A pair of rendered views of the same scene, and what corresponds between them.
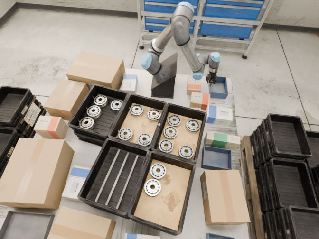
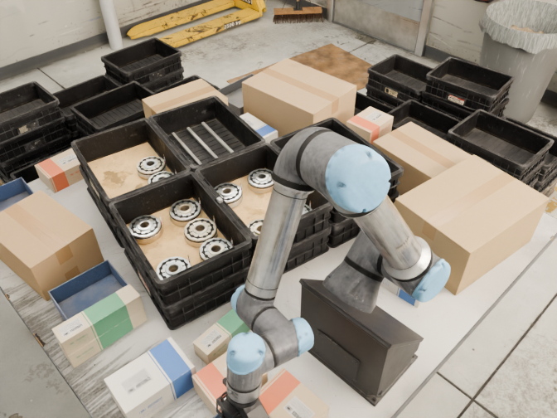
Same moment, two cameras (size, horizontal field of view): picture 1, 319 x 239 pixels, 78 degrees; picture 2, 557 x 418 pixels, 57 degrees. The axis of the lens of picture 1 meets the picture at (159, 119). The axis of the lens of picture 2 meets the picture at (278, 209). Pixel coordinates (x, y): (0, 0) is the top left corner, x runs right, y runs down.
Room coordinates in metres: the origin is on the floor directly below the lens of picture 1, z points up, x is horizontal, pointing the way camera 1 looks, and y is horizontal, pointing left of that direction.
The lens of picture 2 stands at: (1.64, -0.78, 2.01)
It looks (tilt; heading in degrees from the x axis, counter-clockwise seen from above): 43 degrees down; 132
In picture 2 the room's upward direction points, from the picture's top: 1 degrees counter-clockwise
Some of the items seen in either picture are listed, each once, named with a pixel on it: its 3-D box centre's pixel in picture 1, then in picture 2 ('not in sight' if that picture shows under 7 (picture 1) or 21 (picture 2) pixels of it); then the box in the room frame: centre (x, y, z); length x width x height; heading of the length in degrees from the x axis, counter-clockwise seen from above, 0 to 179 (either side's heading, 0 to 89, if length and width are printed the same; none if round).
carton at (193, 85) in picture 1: (193, 86); (289, 409); (1.24, -0.30, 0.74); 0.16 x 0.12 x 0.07; 178
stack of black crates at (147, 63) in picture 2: not in sight; (147, 87); (-0.93, 0.86, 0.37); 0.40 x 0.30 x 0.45; 85
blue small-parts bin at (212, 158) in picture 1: (216, 159); (92, 296); (0.54, -0.43, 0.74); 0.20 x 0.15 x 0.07; 82
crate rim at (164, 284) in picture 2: (180, 131); (177, 224); (0.66, -0.15, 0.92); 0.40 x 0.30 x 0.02; 165
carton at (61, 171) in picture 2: not in sight; (63, 170); (-0.09, -0.14, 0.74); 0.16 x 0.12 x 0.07; 86
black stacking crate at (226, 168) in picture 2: (139, 123); (262, 200); (0.74, 0.14, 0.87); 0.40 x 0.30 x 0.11; 165
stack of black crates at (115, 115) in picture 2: not in sight; (126, 138); (-0.57, 0.43, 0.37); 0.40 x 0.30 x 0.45; 85
